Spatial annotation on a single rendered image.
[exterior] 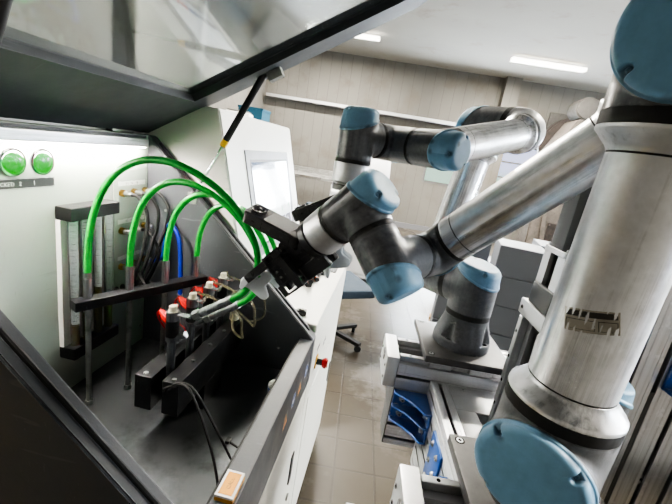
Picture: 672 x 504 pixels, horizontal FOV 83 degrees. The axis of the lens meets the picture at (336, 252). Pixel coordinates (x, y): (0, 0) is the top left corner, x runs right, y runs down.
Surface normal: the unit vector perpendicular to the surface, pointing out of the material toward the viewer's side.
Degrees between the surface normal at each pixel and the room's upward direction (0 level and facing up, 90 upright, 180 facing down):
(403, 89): 90
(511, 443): 98
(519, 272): 90
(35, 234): 90
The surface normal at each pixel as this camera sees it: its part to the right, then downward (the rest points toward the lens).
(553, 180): -0.54, 0.34
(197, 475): 0.15, -0.95
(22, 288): 0.97, 0.19
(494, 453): -0.69, 0.22
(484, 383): -0.07, 0.25
